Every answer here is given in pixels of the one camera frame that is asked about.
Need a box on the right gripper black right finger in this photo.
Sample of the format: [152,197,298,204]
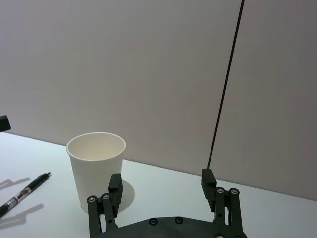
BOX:
[201,168,245,235]

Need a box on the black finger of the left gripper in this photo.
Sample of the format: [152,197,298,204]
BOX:
[0,114,12,132]

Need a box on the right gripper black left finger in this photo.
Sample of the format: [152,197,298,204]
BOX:
[86,173,124,235]

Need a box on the white paper cup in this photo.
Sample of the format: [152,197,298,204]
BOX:
[66,132,127,214]

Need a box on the black pen with clear barrel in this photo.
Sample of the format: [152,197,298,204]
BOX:
[0,171,52,219]

